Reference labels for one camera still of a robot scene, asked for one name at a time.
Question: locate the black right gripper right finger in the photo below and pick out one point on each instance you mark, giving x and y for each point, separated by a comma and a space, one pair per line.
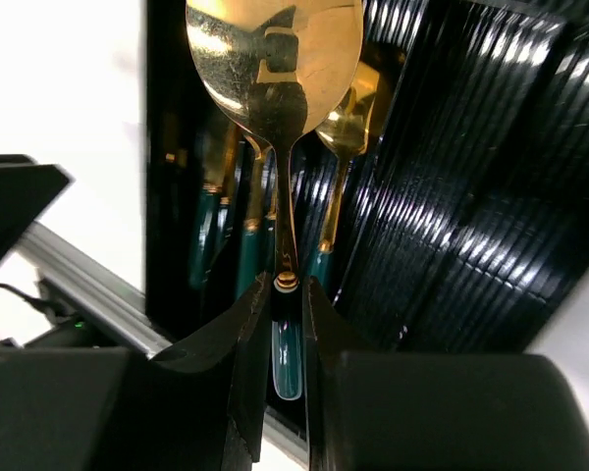
372, 410

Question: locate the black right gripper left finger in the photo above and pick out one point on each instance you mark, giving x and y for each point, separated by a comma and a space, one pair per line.
197, 405

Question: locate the gold fork green handle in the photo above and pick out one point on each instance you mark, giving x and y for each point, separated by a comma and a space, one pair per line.
249, 254

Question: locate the gold knife green handle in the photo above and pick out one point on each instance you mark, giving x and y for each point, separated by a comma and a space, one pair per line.
211, 153

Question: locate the black cutlery tray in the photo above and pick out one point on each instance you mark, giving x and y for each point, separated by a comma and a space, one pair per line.
467, 223

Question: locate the aluminium front rail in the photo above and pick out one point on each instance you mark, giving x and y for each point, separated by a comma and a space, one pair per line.
110, 303

